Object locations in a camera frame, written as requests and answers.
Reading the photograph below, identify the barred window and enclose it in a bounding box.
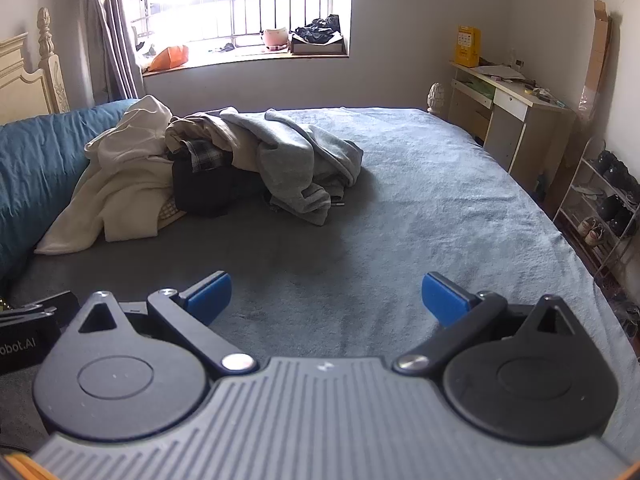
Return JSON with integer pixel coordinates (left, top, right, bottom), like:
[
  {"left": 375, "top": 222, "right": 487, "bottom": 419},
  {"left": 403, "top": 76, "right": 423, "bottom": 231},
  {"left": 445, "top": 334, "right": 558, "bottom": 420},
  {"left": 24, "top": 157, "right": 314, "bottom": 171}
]
[{"left": 125, "top": 0, "right": 353, "bottom": 68}]

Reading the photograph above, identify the grey sweatshirt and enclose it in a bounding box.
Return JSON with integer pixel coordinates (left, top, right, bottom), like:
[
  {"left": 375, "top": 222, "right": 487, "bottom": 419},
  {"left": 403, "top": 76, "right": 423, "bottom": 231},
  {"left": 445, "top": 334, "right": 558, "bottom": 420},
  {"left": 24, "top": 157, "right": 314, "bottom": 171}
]
[{"left": 257, "top": 109, "right": 364, "bottom": 227}]

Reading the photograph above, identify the pile of black clothes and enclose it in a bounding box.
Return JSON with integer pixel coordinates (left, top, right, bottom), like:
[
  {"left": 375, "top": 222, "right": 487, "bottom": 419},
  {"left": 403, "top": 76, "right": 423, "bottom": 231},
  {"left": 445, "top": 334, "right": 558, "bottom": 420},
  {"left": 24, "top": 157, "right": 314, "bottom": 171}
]
[{"left": 294, "top": 14, "right": 343, "bottom": 45}]

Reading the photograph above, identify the orange bag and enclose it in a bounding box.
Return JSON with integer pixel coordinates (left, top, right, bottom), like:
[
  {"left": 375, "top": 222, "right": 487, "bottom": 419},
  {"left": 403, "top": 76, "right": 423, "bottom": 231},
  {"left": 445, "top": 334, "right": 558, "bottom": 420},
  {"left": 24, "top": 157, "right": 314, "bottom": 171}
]
[{"left": 147, "top": 45, "right": 191, "bottom": 73}]

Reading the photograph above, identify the yellow box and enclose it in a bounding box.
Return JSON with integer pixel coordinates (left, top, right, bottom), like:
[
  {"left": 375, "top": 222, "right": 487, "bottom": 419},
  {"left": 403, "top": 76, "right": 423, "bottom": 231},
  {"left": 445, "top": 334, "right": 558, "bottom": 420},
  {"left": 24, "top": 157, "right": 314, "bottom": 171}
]
[{"left": 454, "top": 25, "right": 482, "bottom": 68}]

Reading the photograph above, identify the flat grey box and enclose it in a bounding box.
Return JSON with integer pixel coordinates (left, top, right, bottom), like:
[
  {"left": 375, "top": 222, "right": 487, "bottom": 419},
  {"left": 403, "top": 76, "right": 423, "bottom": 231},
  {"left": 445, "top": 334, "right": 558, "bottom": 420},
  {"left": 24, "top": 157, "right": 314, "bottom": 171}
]
[{"left": 290, "top": 30, "right": 347, "bottom": 56}]

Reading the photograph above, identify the grey sneaker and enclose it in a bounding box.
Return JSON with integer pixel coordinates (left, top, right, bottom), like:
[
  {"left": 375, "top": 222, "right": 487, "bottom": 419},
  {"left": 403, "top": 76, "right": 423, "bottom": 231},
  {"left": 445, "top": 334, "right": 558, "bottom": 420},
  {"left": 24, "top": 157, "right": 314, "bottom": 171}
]
[{"left": 614, "top": 300, "right": 640, "bottom": 341}]

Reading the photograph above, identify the carved bedpost finial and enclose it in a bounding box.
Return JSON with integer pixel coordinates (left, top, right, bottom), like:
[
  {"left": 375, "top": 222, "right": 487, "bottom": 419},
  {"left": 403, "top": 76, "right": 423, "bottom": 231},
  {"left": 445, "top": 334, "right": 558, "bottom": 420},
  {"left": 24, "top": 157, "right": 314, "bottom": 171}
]
[{"left": 426, "top": 82, "right": 446, "bottom": 113}]

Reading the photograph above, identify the cream carved headboard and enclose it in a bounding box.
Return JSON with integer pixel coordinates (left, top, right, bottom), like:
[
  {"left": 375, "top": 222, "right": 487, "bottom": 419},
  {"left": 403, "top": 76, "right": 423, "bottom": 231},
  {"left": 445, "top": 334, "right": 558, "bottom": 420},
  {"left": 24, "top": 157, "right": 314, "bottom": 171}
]
[{"left": 0, "top": 7, "right": 71, "bottom": 126}]

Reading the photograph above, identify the black garment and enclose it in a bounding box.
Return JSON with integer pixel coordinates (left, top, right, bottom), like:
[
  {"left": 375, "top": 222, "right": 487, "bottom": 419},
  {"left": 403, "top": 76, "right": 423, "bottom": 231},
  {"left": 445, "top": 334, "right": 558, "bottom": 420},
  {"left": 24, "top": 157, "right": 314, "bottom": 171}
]
[{"left": 171, "top": 152, "right": 271, "bottom": 218}]

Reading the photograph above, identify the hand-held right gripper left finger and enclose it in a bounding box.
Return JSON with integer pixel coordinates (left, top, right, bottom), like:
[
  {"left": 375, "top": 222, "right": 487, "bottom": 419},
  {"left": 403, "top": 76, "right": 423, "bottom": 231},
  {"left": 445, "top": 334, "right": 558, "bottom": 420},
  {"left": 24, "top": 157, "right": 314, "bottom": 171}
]
[{"left": 62, "top": 271, "right": 258, "bottom": 376}]

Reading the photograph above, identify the dark plaid shirt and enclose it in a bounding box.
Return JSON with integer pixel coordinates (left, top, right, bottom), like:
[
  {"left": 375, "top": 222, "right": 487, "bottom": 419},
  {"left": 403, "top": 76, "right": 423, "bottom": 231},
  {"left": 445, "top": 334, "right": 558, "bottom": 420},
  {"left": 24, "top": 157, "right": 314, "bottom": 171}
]
[{"left": 167, "top": 139, "right": 236, "bottom": 173}]

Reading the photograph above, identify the white wire shoe rack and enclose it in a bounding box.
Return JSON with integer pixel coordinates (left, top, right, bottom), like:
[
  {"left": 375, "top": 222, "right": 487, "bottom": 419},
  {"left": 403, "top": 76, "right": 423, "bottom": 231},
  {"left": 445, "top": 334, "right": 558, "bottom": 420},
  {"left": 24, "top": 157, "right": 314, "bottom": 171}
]
[{"left": 552, "top": 135, "right": 640, "bottom": 286}]

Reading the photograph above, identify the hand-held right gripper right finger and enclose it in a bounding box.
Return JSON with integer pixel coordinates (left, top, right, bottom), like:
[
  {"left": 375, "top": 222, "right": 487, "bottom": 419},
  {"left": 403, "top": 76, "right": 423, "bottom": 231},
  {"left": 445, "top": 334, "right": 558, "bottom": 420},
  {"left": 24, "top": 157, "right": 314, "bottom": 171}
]
[{"left": 393, "top": 272, "right": 591, "bottom": 375}]

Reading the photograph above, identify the cream desk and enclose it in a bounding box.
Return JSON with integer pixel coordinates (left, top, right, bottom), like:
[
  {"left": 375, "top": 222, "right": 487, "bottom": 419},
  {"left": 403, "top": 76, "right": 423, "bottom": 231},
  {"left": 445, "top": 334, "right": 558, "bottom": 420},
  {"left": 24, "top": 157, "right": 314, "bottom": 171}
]
[{"left": 447, "top": 60, "right": 578, "bottom": 193}]

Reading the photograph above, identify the pile of papers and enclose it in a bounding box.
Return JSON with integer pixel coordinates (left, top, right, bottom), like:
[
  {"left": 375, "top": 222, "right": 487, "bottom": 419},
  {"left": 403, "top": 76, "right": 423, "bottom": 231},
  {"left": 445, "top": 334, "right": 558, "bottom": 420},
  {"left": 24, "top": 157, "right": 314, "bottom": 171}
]
[{"left": 470, "top": 62, "right": 526, "bottom": 82}]

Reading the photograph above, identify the grey curtain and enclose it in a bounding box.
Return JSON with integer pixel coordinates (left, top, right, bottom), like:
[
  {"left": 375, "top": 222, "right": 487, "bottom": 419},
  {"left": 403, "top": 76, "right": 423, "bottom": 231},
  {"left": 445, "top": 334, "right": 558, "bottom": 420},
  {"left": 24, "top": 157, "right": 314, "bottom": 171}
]
[{"left": 82, "top": 0, "right": 148, "bottom": 103}]

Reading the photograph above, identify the tall cardboard sheet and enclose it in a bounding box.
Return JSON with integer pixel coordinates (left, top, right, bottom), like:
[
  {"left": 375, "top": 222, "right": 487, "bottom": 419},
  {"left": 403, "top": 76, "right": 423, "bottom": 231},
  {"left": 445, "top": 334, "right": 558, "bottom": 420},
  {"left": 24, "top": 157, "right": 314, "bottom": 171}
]
[{"left": 565, "top": 0, "right": 613, "bottom": 171}]

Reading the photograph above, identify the group of shelved shoes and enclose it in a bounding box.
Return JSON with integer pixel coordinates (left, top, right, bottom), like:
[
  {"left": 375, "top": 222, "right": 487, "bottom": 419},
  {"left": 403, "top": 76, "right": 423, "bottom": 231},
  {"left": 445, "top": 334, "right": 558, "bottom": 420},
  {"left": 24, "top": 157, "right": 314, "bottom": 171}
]
[{"left": 570, "top": 149, "right": 640, "bottom": 248}]

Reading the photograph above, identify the cream hoodie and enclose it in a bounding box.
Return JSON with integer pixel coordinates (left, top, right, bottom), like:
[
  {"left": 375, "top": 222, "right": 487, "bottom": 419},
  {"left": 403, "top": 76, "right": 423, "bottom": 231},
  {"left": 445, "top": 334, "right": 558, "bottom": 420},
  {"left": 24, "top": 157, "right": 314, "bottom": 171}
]
[{"left": 34, "top": 95, "right": 188, "bottom": 256}]

